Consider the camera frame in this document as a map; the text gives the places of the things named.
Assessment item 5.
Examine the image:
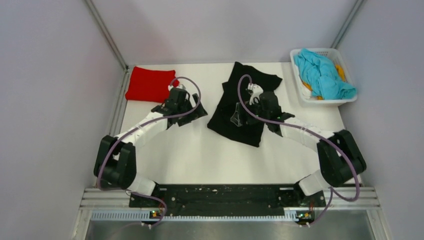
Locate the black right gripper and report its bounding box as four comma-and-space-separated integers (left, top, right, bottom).
231, 97, 270, 127

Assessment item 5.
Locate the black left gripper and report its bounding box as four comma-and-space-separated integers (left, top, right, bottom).
177, 93, 207, 126

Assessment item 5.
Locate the black t shirt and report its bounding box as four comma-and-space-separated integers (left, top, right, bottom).
207, 61, 283, 148

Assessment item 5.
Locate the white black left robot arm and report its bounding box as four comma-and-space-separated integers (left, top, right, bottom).
93, 87, 207, 207

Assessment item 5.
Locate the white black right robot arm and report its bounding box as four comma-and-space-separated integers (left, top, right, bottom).
207, 90, 367, 206

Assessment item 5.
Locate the folded red t shirt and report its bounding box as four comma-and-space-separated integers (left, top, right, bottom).
125, 67, 176, 103

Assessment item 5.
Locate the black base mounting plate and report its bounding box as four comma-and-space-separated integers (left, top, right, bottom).
129, 184, 326, 217

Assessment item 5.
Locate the light blue t shirt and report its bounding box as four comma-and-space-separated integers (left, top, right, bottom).
294, 48, 357, 100

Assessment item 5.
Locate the orange t shirt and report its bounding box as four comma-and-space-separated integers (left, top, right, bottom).
301, 64, 347, 92

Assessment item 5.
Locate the white plastic laundry basket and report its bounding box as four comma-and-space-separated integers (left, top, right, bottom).
290, 47, 358, 107

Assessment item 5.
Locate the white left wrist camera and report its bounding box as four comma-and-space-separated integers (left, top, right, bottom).
168, 82, 187, 92

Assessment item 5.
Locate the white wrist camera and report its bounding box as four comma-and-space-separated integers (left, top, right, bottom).
246, 83, 264, 105
168, 82, 187, 92

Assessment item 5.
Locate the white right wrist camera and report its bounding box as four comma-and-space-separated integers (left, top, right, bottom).
246, 83, 264, 105

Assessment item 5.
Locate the grey slotted cable duct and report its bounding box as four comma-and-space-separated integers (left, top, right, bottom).
90, 210, 312, 223

